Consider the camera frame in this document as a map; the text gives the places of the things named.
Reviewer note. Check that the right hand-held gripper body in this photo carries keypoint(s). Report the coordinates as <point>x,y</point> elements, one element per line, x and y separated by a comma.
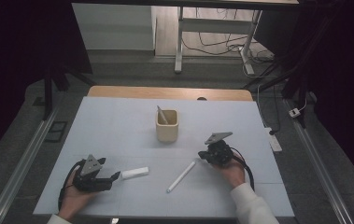
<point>219,154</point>

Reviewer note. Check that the beige pen holder cup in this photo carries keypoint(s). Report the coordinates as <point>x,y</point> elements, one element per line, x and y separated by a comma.
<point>167,133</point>

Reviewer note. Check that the white power strip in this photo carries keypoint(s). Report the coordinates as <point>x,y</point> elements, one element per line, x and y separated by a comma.
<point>273,140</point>

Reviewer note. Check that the person's right hand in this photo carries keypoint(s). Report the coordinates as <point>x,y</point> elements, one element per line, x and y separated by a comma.
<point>233,174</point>

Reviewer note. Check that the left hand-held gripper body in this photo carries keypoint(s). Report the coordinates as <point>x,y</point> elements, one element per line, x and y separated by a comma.
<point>90,182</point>

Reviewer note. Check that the black floor plate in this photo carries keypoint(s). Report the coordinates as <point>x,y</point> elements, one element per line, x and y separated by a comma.
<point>56,131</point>

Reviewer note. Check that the person's left hand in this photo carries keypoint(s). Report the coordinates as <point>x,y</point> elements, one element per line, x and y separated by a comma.
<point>72,202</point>

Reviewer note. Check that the white marker with blue ends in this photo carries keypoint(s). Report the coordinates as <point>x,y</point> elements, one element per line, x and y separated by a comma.
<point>181,176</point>

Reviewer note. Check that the small white adapter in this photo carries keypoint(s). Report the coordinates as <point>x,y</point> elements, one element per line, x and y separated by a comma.
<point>294,112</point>

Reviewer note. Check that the white pen with label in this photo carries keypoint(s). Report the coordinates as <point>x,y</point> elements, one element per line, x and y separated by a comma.
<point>161,115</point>

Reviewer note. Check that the black tripod stand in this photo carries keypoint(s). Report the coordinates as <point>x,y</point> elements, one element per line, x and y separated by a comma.
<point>47,93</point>
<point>296,84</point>

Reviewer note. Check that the white cabinet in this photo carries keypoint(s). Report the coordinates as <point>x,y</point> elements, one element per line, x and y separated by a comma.
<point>115,28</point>

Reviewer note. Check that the aluminium floor rail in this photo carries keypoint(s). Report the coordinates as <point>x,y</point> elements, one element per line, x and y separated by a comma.
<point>321,168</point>
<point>22,165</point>

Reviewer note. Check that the white eraser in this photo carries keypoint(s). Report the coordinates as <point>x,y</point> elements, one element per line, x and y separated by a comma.
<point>135,173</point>

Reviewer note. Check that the white desk frame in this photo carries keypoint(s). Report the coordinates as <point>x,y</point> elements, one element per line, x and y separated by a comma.
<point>215,25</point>

